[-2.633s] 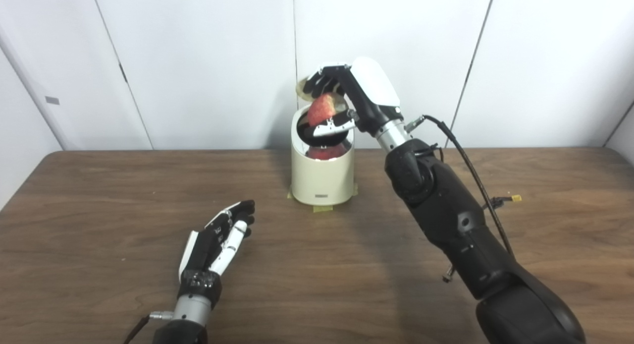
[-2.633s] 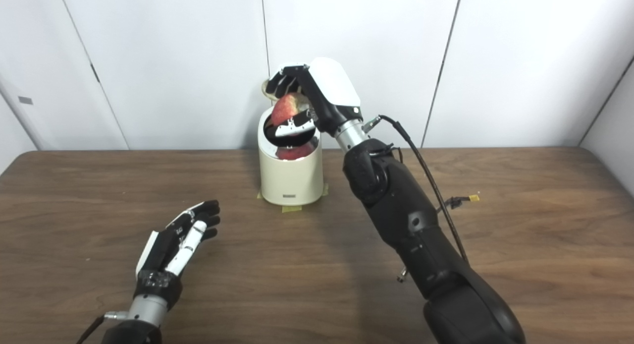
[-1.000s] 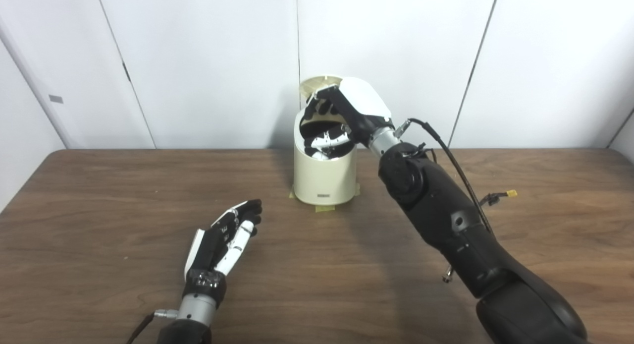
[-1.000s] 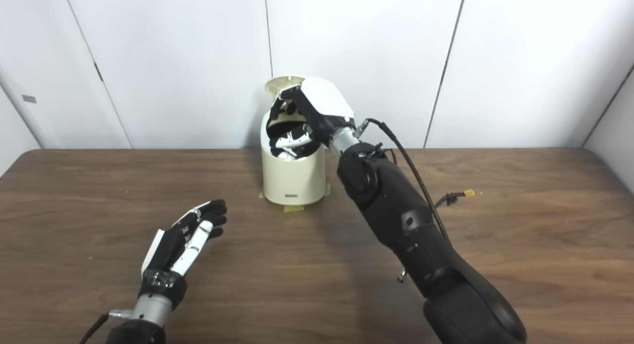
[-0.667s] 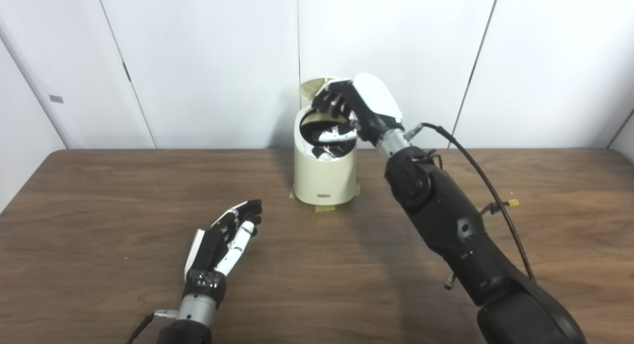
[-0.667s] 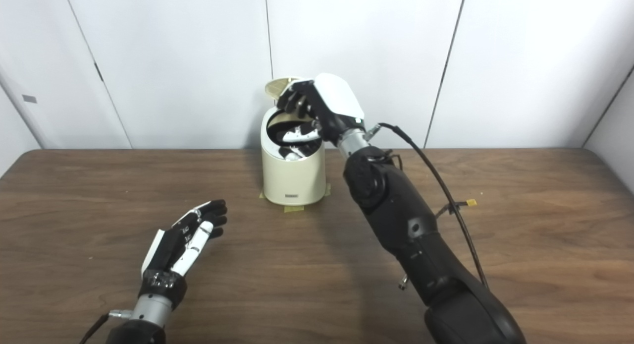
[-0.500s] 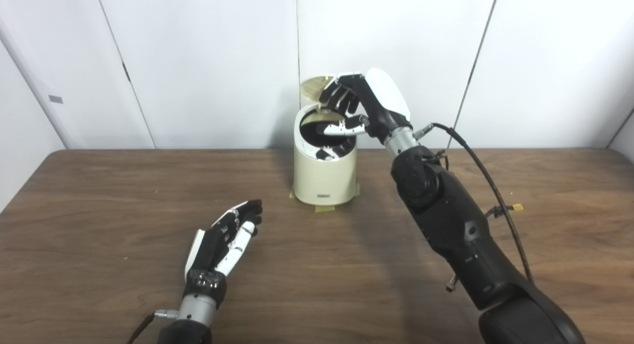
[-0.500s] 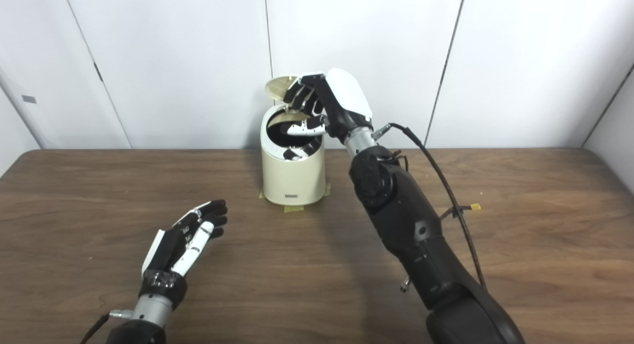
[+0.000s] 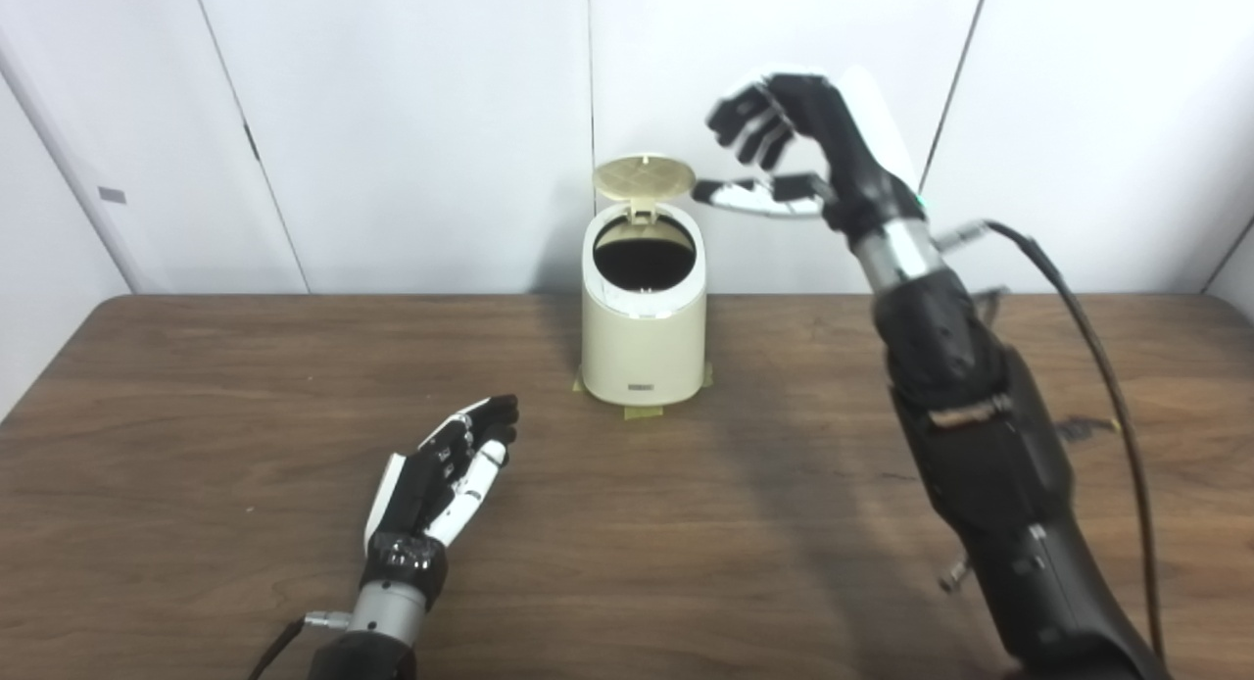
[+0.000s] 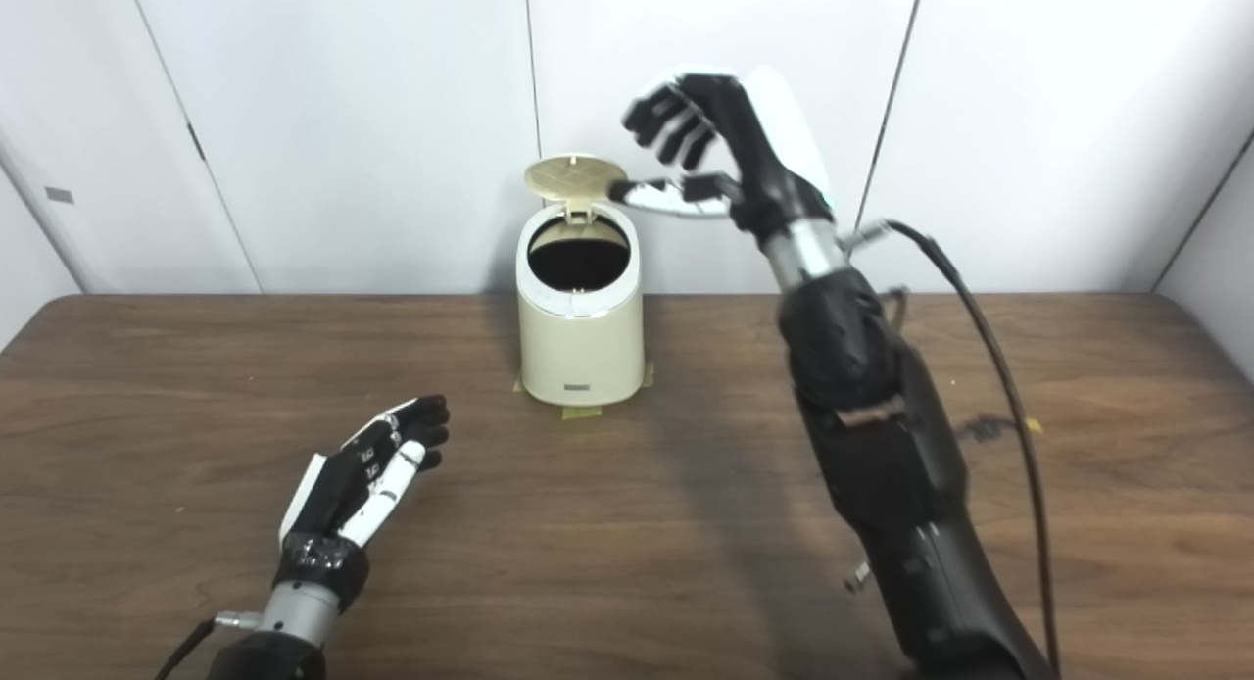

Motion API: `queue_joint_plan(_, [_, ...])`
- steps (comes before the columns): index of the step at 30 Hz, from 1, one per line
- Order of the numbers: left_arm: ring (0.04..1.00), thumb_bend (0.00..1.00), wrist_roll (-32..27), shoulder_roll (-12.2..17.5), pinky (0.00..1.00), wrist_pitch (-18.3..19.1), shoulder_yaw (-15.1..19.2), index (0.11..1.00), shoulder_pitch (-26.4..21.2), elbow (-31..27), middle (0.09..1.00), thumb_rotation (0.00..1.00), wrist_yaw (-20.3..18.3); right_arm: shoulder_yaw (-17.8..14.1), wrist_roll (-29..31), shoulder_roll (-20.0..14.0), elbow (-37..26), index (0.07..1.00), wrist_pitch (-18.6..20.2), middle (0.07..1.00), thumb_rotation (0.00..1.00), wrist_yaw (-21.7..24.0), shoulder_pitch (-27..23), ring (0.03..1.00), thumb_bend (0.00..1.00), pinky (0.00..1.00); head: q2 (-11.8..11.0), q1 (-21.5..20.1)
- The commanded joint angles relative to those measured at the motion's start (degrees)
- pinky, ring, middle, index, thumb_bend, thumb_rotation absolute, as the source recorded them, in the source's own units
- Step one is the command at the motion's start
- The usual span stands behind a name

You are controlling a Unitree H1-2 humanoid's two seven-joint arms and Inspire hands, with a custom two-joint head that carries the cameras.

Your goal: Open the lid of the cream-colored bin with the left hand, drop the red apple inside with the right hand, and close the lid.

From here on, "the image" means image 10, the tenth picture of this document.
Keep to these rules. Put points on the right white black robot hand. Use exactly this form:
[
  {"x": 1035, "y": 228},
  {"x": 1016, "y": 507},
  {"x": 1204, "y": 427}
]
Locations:
[{"x": 774, "y": 141}]

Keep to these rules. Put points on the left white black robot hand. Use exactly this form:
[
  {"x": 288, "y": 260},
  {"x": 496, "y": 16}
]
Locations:
[{"x": 333, "y": 504}]

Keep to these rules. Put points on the round cream bin lid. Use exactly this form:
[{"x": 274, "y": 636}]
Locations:
[{"x": 573, "y": 178}]

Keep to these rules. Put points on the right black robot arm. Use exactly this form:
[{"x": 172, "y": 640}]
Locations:
[{"x": 882, "y": 445}]

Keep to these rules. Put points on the cream-colored plastic bin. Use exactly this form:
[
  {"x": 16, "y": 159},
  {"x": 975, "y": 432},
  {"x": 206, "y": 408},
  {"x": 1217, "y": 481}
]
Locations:
[{"x": 581, "y": 357}]

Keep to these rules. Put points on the wide yellow tape strip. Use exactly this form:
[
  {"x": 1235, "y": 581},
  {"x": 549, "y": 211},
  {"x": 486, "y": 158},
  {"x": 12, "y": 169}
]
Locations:
[{"x": 582, "y": 412}]

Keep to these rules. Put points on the grey wall label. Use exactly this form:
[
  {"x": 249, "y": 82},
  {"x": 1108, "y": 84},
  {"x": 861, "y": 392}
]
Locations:
[{"x": 60, "y": 195}]

